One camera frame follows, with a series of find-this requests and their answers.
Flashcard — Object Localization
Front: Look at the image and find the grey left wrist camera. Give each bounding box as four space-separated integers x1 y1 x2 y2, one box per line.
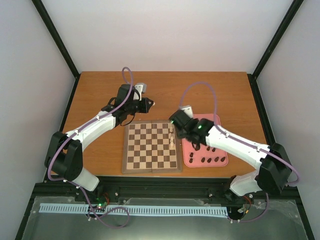
134 83 147 94

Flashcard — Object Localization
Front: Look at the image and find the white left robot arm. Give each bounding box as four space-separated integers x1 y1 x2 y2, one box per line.
44 83 155 202

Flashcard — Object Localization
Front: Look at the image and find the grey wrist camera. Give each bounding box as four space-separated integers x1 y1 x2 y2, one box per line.
134 83 147 94
180 105 194 118

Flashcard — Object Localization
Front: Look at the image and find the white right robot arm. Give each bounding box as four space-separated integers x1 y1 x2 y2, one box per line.
169 109 293 197

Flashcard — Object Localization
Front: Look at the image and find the light blue cable duct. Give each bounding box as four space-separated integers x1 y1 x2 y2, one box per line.
38 203 228 218

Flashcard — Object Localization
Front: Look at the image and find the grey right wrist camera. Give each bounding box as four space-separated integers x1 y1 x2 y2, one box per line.
180 105 194 118

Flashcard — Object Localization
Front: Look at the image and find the wooden chessboard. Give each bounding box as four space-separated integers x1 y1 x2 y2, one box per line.
122 120 183 174

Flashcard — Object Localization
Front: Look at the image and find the black frame post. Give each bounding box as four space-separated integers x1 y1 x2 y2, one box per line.
31 0 82 80
251 0 305 78

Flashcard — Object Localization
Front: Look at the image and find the right black frame post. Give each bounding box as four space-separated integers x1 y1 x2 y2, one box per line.
251 0 305 78

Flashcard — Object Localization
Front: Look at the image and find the black aluminium frame rail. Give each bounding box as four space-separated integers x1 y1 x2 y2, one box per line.
31 176 300 203

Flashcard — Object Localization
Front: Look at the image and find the pink plastic tray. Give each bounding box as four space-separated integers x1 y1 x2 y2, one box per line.
181 113 229 168

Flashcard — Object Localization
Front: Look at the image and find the left black frame post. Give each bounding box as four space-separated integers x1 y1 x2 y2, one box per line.
31 0 82 80

